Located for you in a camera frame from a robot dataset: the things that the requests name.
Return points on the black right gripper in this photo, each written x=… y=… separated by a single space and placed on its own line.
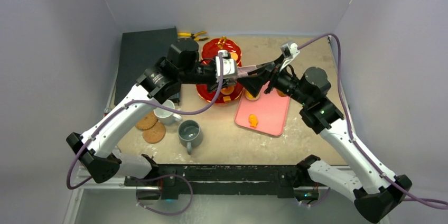
x=270 y=79

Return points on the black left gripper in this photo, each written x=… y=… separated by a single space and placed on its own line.
x=211 y=87

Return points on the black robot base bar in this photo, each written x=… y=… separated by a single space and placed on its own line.
x=226 y=179

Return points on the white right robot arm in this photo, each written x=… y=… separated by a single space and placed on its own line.
x=374 y=189

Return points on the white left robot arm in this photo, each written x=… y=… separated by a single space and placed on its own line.
x=94 y=148

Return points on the yellow glazed donut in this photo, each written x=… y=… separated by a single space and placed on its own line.
x=250 y=97

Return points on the brown croissant bread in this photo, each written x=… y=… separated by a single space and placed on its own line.
x=281 y=94

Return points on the pink serving tray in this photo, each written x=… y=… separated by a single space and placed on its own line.
x=271 y=111

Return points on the round yellow cracker bottom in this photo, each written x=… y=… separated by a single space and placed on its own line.
x=234 y=56

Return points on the fish shaped yellow cookie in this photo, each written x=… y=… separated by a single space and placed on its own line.
x=253 y=121

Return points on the white ceramic mug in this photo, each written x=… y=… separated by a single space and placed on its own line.
x=167 y=117

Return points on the dark grey box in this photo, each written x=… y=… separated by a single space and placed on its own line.
x=138 y=51

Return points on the grey ceramic mug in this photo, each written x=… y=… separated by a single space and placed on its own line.
x=190 y=135

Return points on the woven round coaster upper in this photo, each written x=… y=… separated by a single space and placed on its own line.
x=147 y=122

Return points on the woven round coaster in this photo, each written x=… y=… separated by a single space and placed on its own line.
x=147 y=122
x=154 y=134

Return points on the woven round coaster lower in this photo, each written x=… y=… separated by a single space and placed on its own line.
x=154 y=134

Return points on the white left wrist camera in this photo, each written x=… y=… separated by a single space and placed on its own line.
x=226 y=66

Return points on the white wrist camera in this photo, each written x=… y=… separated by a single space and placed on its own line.
x=290 y=51
x=226 y=66

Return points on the yellow handled pliers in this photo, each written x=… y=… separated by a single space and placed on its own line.
x=198 y=37

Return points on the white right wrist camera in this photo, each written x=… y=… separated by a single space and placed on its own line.
x=290 y=51

